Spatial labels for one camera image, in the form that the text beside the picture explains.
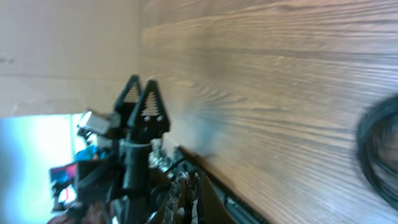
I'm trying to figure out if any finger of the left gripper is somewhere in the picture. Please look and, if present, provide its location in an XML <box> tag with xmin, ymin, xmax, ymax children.
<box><xmin>127</xmin><ymin>79</ymin><xmax>170</xmax><ymax>140</ymax></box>
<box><xmin>113</xmin><ymin>75</ymin><xmax>142</xmax><ymax>124</ymax></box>

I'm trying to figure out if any black usb cable bundle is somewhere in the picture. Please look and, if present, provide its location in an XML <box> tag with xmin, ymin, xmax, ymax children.
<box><xmin>356</xmin><ymin>95</ymin><xmax>398</xmax><ymax>211</ymax></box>

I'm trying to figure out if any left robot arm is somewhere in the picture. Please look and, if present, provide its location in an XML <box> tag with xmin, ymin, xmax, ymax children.
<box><xmin>75</xmin><ymin>75</ymin><xmax>171</xmax><ymax>223</ymax></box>

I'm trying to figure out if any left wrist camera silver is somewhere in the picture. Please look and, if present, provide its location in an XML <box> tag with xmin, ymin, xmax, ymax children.
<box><xmin>78</xmin><ymin>111</ymin><xmax>111</xmax><ymax>135</ymax></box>

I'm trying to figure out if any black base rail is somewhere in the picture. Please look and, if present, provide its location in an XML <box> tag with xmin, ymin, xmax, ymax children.
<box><xmin>175</xmin><ymin>146</ymin><xmax>269</xmax><ymax>224</ymax></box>

